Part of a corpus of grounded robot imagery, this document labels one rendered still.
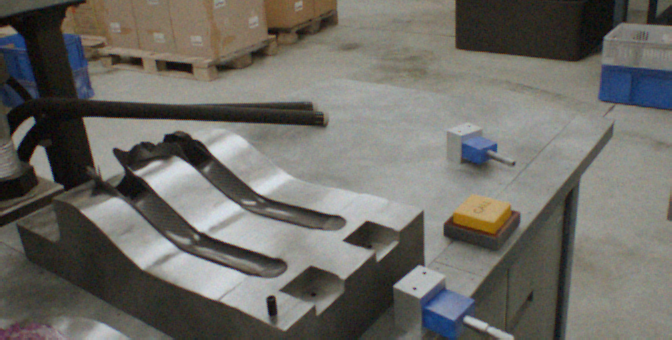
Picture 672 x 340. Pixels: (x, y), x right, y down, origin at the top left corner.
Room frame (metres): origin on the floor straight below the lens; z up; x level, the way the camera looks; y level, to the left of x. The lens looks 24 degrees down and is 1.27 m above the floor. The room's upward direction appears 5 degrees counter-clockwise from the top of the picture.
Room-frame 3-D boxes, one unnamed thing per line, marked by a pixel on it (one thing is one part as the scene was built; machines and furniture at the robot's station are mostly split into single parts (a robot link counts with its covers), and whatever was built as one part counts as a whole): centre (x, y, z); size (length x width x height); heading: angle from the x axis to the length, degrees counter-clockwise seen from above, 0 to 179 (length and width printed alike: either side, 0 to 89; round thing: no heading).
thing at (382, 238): (0.62, -0.03, 0.87); 0.05 x 0.05 x 0.04; 52
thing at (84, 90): (4.17, 1.96, 0.11); 0.61 x 0.43 x 0.22; 57
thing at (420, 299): (0.54, -0.12, 0.83); 0.13 x 0.05 x 0.05; 46
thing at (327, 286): (0.53, 0.03, 0.87); 0.05 x 0.05 x 0.04; 52
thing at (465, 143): (0.96, -0.25, 0.83); 0.13 x 0.05 x 0.05; 30
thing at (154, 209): (0.71, 0.17, 0.92); 0.35 x 0.16 x 0.09; 52
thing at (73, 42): (4.17, 1.95, 0.32); 0.60 x 0.41 x 0.22; 57
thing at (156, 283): (0.72, 0.17, 0.87); 0.50 x 0.26 x 0.14; 52
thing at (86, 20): (5.75, 1.96, 0.34); 0.63 x 0.45 x 0.40; 51
